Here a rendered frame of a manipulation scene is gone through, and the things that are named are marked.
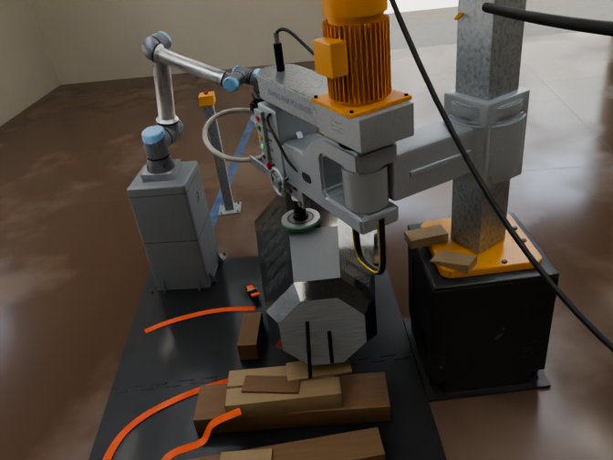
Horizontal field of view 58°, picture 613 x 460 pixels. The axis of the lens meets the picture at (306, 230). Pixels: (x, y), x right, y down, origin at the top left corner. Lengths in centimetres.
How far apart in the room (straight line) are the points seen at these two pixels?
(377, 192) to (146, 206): 200
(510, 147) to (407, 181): 50
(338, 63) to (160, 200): 210
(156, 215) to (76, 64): 697
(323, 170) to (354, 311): 71
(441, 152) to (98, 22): 840
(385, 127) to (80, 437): 235
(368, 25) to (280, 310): 139
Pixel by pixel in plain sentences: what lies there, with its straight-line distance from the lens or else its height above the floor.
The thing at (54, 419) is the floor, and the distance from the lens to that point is 362.
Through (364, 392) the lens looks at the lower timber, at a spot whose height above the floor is 13.
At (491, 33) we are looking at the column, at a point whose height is 183.
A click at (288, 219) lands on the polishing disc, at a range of 306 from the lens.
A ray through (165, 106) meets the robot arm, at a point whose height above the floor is 129.
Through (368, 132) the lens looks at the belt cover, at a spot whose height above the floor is 162.
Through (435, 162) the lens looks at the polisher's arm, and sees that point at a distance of 241.
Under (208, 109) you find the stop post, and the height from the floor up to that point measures 96.
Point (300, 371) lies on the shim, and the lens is 301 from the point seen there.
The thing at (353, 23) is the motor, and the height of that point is 199.
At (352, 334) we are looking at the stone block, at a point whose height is 51.
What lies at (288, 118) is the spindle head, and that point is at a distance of 271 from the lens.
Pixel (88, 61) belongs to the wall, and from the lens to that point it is 1050.
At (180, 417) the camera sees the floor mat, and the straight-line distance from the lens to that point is 328.
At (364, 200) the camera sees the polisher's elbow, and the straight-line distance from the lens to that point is 227.
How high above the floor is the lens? 238
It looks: 31 degrees down
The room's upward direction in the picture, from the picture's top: 7 degrees counter-clockwise
